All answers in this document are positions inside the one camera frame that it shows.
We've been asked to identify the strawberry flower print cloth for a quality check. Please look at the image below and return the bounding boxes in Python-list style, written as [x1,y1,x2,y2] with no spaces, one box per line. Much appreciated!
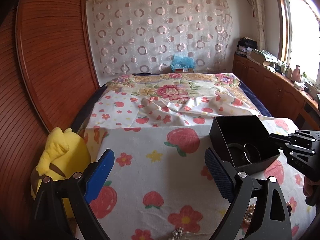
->
[75,123,316,240]

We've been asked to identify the pink circle pattern curtain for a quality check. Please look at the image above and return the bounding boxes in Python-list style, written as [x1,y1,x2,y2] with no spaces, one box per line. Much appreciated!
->
[86,0,233,77]

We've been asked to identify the stack of books and papers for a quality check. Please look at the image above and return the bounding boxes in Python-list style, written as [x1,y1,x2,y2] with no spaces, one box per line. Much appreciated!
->
[235,37,278,66]

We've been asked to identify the yellow plush toy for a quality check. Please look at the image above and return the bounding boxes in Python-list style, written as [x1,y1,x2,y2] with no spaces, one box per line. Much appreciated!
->
[30,126,92,218]

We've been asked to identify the blue plush toy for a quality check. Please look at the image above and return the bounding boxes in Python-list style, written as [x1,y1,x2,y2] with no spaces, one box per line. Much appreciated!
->
[170,55,195,73]

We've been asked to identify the silver chain jewelry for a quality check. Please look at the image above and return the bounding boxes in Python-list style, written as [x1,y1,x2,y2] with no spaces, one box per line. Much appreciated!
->
[169,227,187,240]

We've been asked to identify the pink bottle on cabinet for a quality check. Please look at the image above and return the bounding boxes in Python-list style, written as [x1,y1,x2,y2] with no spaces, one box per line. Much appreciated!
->
[291,65,301,82]

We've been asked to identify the pinkish pearl bracelet bundle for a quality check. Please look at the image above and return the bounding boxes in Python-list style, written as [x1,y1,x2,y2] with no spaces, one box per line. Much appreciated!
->
[243,202,256,230]

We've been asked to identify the window with wooden frame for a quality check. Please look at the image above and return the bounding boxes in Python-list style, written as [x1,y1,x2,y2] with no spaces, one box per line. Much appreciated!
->
[278,0,319,85]

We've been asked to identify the brown wooden wardrobe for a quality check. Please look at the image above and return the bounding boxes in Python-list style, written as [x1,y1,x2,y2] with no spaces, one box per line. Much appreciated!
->
[1,0,99,239]

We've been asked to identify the floral bed quilt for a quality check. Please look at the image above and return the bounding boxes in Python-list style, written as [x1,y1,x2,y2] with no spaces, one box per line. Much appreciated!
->
[87,73,261,129]

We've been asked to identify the person's right hand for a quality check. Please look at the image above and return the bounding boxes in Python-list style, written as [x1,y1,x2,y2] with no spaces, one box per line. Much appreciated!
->
[303,177,319,206]

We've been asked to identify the side window curtain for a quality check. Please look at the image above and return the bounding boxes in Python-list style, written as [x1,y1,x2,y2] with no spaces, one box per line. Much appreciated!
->
[251,0,266,50]

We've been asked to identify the black cardboard jewelry box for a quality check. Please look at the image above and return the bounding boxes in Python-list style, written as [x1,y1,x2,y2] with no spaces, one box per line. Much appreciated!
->
[209,115,280,175]

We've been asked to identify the wooden side cabinet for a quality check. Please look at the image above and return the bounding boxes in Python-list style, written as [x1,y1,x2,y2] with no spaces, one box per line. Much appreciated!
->
[233,54,319,130]

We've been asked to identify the carved dark metal bangle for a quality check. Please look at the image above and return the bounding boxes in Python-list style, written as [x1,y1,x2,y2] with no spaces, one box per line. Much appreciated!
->
[227,143,261,166]

